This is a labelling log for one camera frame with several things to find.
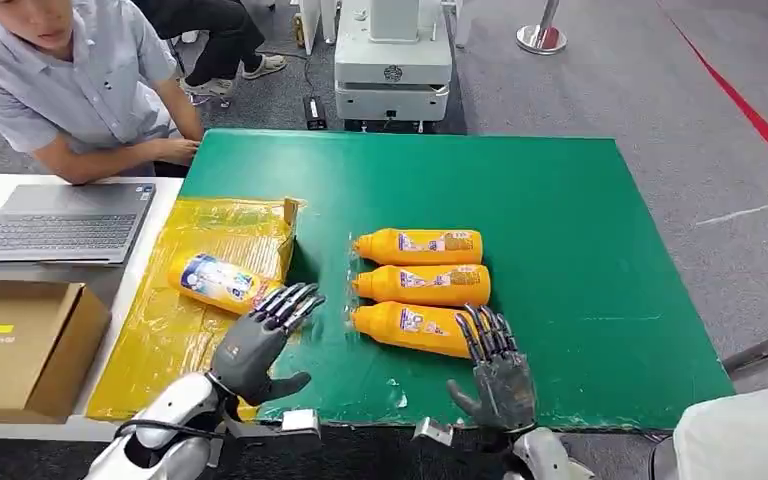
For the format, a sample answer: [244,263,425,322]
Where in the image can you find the black cable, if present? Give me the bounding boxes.
[258,49,316,101]

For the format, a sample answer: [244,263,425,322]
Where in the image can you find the black power adapter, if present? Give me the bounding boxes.
[304,95,329,131]

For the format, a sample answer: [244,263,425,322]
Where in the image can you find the brown cardboard box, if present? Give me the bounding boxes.
[0,279,112,425]

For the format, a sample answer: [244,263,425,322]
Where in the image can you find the orange drink bottle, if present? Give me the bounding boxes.
[349,301,491,360]
[350,264,493,308]
[167,252,287,317]
[352,228,485,267]

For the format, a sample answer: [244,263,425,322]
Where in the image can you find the grey laptop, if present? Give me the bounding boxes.
[0,183,157,266]

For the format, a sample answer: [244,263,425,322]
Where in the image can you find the red floor tape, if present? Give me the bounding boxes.
[662,6,768,175]

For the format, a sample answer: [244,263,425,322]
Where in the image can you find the person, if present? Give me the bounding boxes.
[0,0,205,185]
[133,0,288,101]
[672,166,768,480]

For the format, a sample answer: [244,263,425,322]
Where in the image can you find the green mat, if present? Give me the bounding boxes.
[178,129,738,432]

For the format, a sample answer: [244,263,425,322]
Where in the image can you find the white panel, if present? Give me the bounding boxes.
[299,0,340,56]

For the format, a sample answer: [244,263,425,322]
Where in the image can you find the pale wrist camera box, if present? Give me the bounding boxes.
[277,408,323,440]
[412,417,456,448]

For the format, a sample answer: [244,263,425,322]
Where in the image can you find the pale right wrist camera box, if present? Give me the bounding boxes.
[412,417,456,448]

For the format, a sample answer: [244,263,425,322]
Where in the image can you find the chrome stanchion base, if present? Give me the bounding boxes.
[516,0,567,56]

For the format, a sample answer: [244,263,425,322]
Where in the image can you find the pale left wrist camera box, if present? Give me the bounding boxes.
[277,408,323,440]

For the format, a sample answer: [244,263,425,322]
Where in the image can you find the white machine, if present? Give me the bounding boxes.
[334,0,455,132]

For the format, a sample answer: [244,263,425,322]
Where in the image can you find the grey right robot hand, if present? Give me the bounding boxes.
[446,303,538,435]

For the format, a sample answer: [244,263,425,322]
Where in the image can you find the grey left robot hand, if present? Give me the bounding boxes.
[208,282,327,408]

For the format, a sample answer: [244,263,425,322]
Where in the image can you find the chrome chair base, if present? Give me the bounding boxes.
[185,92,232,109]

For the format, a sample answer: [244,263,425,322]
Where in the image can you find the yellow plastic sheet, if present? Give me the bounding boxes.
[85,196,306,424]

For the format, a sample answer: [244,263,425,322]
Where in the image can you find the white desk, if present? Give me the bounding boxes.
[0,173,185,444]

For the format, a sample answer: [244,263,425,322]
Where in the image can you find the person's right hand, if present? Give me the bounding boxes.
[155,137,201,167]

